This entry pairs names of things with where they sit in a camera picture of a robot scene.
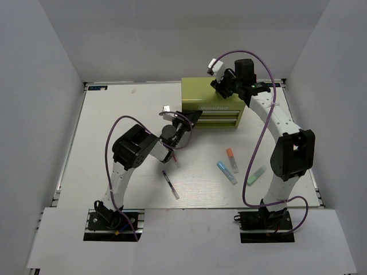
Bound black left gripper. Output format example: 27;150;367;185
170;110;202;148

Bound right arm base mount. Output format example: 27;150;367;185
233;210;295;243

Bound purple cable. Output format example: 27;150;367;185
103;112;196;241
214;50;309;237

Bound left corner label sticker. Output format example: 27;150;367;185
88;85;108;91

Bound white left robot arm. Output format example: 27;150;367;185
94;111;202;229

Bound green eraser stick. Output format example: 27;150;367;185
247;166;267;186

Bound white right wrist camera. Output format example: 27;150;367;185
207;58;226;81

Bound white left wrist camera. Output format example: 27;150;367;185
159;105;175;121

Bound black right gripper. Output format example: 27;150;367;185
210;69;242;100

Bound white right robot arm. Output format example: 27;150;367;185
208;59;315;229

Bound blue refill pen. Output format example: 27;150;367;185
162;170;179;200

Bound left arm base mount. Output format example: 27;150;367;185
83;209;145;242

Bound green metal tool chest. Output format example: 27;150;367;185
181;77;245;128

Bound blue cap marker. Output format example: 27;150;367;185
217;161;237;185

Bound orange cap marker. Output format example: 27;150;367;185
226;148;239;174

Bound red refill pen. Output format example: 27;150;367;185
173;156;181;168

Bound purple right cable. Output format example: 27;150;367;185
214;50;309;237

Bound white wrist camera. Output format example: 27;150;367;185
207;58;226;81
159;105;175;121

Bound right corner label sticker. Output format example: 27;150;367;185
266;83;282;88

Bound corner label sticker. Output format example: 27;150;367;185
88;85;108;91
266;83;282;88

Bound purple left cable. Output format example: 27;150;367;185
103;112;196;241

